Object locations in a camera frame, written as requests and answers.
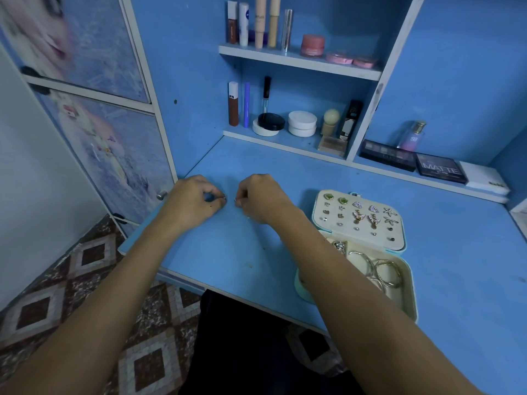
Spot person's right hand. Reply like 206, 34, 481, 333
234, 174, 299, 227

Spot person's left hand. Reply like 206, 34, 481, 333
156, 176, 227, 237

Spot silver bangle bracelet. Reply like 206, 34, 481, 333
371, 257, 405, 291
346, 250, 377, 278

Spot cream jewellery box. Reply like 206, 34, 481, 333
295, 189, 419, 324

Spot person's left forearm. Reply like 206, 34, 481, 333
4, 218, 199, 395

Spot person's right forearm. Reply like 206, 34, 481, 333
276, 211, 483, 395

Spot person's dark clothing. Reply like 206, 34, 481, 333
177, 290, 363, 395

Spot white flat box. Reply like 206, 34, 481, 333
458, 161, 511, 198

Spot white bowl black inside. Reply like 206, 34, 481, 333
253, 112, 286, 137

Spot white round cream jar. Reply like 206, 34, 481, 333
288, 110, 318, 138

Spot square brown powder compact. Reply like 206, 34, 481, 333
318, 136, 347, 158

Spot brown lipstick tube white cap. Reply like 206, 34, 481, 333
228, 81, 240, 127

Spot beige makeup sponge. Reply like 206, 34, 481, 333
321, 108, 341, 138

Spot black cosmetic bottle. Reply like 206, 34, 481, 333
338, 99, 364, 143

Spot dark eyeshadow palette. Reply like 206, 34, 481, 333
360, 139, 418, 173

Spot white framed marbled panel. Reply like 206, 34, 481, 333
0, 0, 176, 227

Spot small pink perfume bottle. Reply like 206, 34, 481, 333
399, 121, 428, 152

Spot pink round jar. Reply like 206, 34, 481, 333
300, 34, 326, 58

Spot white tube blue label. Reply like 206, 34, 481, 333
239, 2, 250, 48

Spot tall beige cosmetic tube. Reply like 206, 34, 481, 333
254, 0, 268, 50

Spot short beige cosmetic tube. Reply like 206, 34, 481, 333
267, 0, 282, 49

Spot black lettered eyeshadow palette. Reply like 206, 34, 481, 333
415, 153, 468, 184

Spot white shelf unit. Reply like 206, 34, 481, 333
218, 0, 512, 204

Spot white slatted cabinet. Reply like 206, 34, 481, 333
511, 197, 527, 239

